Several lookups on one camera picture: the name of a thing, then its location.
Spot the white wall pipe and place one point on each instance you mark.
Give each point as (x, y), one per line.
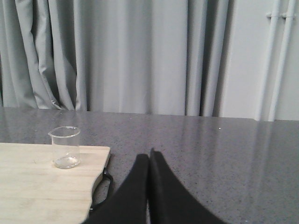
(288, 16)
(269, 60)

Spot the clear glass beaker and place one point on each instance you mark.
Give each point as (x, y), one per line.
(65, 146)

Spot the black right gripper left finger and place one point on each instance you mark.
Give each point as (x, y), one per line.
(128, 204)

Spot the white wall pipe right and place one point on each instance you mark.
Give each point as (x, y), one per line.
(288, 16)

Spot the wooden cutting board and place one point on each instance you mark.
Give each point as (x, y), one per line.
(34, 191)

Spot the grey curtain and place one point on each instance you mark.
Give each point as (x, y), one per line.
(134, 56)

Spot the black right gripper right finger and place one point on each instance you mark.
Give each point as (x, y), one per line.
(169, 201)

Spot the white wall pipe left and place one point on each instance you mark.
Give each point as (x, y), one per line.
(269, 60)

